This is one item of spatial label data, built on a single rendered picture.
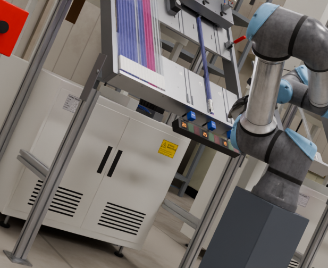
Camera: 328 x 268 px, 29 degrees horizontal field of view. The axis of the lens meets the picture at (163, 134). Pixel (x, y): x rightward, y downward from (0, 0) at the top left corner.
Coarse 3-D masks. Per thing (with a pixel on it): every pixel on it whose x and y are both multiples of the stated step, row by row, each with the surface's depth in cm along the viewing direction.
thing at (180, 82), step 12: (168, 60) 245; (168, 72) 241; (180, 72) 247; (192, 72) 253; (168, 84) 238; (180, 84) 244; (192, 84) 249; (204, 84) 255; (180, 96) 240; (192, 96) 244; (204, 96) 251; (216, 96) 258; (228, 96) 264; (204, 108) 248; (216, 108) 254; (228, 108) 260; (228, 120) 254
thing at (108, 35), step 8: (104, 0) 237; (112, 0) 234; (104, 8) 235; (112, 8) 232; (104, 16) 233; (112, 16) 230; (104, 24) 232; (112, 24) 228; (104, 32) 230; (112, 32) 226; (104, 40) 228; (112, 40) 224; (104, 48) 226; (112, 48) 222; (112, 56) 220; (104, 64) 223; (112, 64) 219; (104, 72) 221; (112, 72) 217; (104, 80) 220
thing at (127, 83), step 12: (120, 72) 218; (120, 84) 223; (132, 84) 223; (144, 84) 224; (144, 96) 230; (156, 96) 231; (168, 96) 231; (168, 108) 238; (180, 108) 238; (192, 108) 239; (204, 120) 246; (216, 120) 247; (216, 132) 255
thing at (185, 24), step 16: (160, 0) 260; (160, 16) 254; (176, 16) 263; (192, 16) 272; (176, 32) 266; (192, 32) 266; (208, 32) 276; (224, 32) 286; (208, 48) 270; (224, 48) 279
